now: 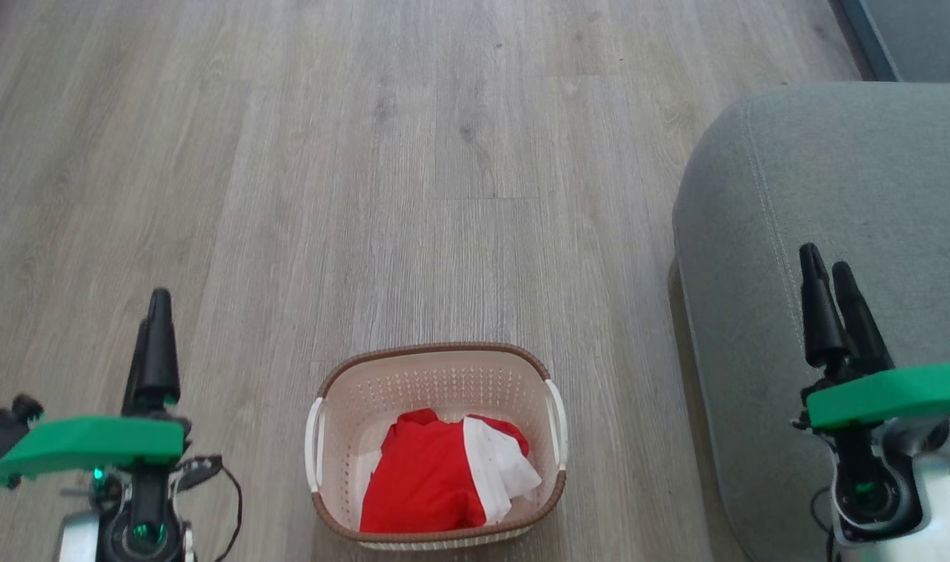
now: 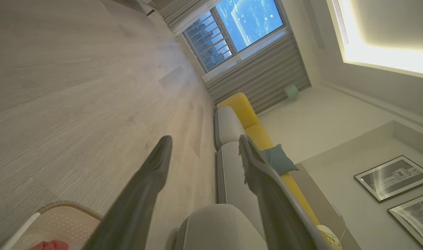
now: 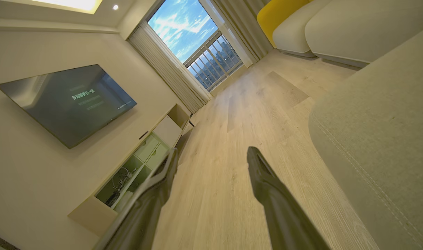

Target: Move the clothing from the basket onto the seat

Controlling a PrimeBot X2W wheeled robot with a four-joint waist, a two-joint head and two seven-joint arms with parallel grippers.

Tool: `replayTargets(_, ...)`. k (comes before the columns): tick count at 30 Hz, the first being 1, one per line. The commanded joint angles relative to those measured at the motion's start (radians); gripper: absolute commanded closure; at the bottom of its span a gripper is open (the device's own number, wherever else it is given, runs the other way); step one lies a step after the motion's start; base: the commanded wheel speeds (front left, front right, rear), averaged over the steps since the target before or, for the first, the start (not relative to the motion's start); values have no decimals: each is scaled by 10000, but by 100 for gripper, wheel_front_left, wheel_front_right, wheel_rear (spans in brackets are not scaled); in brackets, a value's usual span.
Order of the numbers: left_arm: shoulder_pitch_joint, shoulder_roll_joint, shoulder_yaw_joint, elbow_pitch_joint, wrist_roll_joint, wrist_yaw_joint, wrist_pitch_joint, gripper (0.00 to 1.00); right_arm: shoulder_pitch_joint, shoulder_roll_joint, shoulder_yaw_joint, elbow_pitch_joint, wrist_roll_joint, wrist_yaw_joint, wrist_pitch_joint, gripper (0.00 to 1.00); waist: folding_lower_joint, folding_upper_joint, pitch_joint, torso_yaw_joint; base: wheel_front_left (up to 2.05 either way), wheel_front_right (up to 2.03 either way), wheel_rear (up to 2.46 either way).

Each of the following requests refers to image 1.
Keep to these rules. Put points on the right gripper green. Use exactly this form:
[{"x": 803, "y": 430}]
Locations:
[{"x": 888, "y": 394}]

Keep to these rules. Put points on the red and white garment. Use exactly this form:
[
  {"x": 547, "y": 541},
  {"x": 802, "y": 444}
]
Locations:
[{"x": 428, "y": 476}]

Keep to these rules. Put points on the cream perforated laundry basket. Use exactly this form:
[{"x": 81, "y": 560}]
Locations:
[{"x": 443, "y": 382}]

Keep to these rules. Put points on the grey fabric sofa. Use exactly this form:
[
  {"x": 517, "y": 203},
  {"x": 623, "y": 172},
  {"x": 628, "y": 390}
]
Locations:
[{"x": 834, "y": 172}]

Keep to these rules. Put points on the grey blue furniture panel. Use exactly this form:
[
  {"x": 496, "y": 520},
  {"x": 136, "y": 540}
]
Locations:
[{"x": 919, "y": 35}]

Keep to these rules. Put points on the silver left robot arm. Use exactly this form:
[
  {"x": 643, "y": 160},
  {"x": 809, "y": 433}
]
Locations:
[{"x": 76, "y": 542}]

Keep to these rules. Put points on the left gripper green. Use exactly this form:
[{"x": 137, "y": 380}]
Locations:
[{"x": 92, "y": 445}]

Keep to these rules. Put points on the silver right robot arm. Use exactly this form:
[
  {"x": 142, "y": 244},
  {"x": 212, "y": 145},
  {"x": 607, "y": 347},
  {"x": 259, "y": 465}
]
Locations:
[{"x": 947, "y": 507}]

